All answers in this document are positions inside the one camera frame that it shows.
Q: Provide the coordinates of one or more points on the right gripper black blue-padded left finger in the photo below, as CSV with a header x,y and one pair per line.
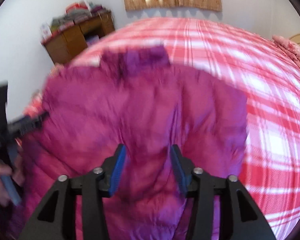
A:
x,y
55,215

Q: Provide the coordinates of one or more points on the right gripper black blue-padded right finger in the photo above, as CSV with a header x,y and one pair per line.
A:
x,y
240,216

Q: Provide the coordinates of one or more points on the magenta puffer jacket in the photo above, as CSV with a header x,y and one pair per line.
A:
x,y
138,98

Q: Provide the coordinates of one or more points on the pile of clothes on desk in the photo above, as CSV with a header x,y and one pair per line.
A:
x,y
75,12

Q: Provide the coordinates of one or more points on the person's left hand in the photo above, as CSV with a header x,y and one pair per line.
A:
x,y
17,175

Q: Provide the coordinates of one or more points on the white card on desk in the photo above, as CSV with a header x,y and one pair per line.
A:
x,y
45,31

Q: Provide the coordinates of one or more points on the brown wooden desk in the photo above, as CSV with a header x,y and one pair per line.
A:
x,y
64,45

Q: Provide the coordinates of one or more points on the red white plaid bed sheet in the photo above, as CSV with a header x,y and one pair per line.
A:
x,y
267,76

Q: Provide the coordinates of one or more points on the pink floral pillow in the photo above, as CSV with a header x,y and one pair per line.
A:
x,y
291,48

